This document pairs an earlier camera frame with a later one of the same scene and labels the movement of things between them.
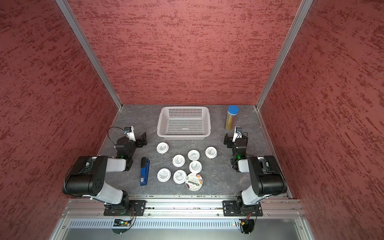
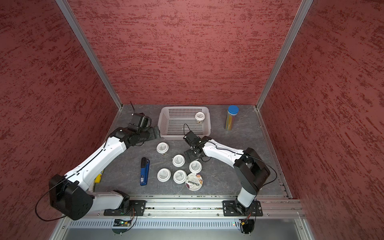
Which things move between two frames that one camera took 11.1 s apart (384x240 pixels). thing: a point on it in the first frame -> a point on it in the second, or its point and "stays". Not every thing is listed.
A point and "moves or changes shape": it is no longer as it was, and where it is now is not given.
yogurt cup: [211, 152] moves or changes shape
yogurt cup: [178, 160] stays
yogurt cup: [195, 167] stays
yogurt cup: [179, 176] stays
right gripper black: [228, 139] -> [189, 155]
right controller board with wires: [246, 225] stays
